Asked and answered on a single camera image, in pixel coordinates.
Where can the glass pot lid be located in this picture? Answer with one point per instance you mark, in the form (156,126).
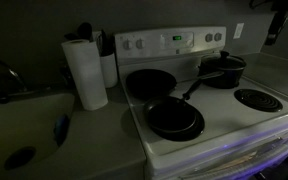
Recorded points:
(224,61)

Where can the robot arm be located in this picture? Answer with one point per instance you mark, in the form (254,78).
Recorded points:
(280,7)

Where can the white electric stove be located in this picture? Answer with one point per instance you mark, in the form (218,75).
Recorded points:
(236,141)

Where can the black cooking pot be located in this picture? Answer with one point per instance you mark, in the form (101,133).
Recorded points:
(227,79)

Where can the back left black burner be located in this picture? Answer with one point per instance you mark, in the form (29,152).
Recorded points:
(148,83)

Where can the white utensil crock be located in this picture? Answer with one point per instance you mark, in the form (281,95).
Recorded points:
(109,71)

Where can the black frying pan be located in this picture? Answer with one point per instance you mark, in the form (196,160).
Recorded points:
(170,115)

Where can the white paper towel roll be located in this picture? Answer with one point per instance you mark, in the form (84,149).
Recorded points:
(84,63)

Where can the blue sponge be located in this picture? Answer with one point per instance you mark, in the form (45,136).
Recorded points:
(60,129)

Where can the front coil burner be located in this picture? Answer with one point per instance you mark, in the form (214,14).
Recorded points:
(258,100)

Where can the white kitchen sink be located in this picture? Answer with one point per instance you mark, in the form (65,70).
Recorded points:
(26,129)

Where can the chrome faucet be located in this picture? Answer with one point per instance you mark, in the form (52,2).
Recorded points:
(11,82)

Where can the white wall outlet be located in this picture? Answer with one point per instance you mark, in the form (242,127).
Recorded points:
(238,30)

